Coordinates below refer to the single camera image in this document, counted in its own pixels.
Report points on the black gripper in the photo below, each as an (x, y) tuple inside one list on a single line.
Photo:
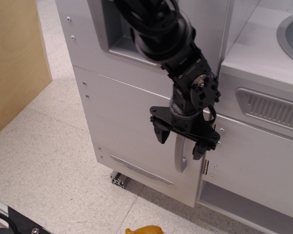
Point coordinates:
[(194, 128)]

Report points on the silver fridge door handle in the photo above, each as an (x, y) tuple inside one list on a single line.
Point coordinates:
[(180, 159)]

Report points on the white fridge door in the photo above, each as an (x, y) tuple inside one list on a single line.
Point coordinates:
[(208, 17), (122, 134)]

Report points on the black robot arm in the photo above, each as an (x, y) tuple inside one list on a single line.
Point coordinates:
[(163, 35)]

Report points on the white toy fridge cabinet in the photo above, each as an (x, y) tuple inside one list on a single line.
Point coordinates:
[(146, 72)]

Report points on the lower brass cabinet hinge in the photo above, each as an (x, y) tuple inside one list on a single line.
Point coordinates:
[(206, 166)]

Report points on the aluminium extrusion foot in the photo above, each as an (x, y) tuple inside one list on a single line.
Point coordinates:
[(119, 179)]

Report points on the white toy kitchen counter unit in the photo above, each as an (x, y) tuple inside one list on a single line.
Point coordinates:
[(256, 62)]

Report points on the white cabinet door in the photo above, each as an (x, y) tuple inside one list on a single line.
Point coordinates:
[(253, 163)]

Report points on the orange toy chicken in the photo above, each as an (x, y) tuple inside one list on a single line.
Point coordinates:
[(150, 229)]

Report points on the silver vent panel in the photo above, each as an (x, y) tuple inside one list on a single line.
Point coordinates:
[(266, 107)]

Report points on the silver ice dispenser recess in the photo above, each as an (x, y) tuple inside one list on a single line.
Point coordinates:
[(113, 31)]

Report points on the plywood panel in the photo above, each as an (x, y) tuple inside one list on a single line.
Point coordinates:
[(24, 67)]

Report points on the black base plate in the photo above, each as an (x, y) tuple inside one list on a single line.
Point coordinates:
[(24, 224)]

